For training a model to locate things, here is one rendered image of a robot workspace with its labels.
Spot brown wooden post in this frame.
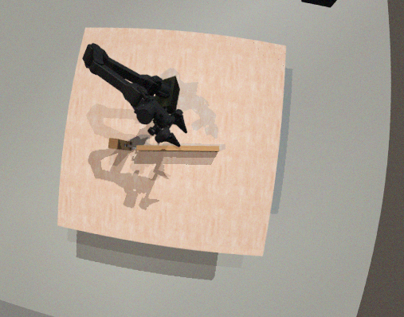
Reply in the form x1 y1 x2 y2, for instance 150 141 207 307
108 138 132 151

